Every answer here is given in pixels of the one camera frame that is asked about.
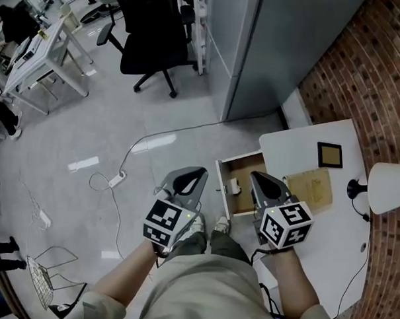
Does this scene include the person's left white shoe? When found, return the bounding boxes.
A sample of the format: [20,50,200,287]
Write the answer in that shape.
[187,213,207,236]

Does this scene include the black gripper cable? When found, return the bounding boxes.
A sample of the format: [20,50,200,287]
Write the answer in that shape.
[247,246,290,319]

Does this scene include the person's left forearm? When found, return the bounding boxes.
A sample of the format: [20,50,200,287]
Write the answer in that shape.
[89,238,159,308]

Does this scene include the small black picture frame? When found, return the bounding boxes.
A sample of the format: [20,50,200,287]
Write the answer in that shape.
[316,141,344,170]

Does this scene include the person's beige shirt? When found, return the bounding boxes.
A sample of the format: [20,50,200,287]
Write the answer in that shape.
[62,247,352,319]

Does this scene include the grey power cable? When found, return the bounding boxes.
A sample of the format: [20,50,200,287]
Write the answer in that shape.
[118,104,284,183]

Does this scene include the laptop computer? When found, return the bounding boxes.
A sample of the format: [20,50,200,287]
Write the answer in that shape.
[11,36,38,71]

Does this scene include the white power strip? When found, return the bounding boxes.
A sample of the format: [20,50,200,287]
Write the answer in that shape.
[107,170,128,190]
[34,209,53,230]

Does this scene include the white waste bin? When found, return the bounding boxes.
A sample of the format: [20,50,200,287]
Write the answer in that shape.
[58,2,83,32]

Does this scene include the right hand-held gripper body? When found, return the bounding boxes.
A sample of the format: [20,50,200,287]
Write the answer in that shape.
[247,170,317,253]

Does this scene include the person's white shoe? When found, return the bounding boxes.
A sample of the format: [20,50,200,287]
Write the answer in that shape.
[187,213,207,236]
[213,215,232,236]

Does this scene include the white work table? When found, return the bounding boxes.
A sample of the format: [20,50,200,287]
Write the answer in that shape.
[1,14,97,118]

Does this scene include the white power cable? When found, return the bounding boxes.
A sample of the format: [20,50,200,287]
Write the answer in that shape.
[85,171,129,260]

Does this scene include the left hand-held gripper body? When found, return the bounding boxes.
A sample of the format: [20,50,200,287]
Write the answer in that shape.
[141,164,210,256]

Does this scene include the black office chair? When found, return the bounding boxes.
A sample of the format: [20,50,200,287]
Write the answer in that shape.
[94,0,202,100]

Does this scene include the wooden desk drawer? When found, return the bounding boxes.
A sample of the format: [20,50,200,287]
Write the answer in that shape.
[212,149,270,222]

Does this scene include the white swivel chair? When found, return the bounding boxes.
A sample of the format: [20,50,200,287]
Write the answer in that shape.
[79,0,122,26]

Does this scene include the black lamp cable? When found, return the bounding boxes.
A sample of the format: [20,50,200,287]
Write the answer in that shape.
[335,196,374,319]

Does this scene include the white metal shelf rack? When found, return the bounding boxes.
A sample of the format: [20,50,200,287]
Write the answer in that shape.
[189,0,214,77]

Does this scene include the person's right white shoe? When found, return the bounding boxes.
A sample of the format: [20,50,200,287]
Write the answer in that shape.
[213,215,232,236]

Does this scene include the person's dark green trousers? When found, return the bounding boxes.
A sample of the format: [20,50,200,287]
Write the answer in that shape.
[167,229,255,267]

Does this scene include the person's right forearm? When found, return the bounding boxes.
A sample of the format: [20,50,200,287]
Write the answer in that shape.
[264,246,323,319]

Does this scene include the white desk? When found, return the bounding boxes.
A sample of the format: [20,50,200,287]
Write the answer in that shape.
[251,114,378,319]

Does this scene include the metal wire chair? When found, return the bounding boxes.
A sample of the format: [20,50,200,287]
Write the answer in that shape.
[23,244,89,314]

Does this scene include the tall grey cabinet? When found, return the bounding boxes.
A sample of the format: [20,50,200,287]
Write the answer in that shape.
[201,0,366,129]

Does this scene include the table lamp with white shade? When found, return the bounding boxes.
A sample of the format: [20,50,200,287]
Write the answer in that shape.
[345,160,400,217]

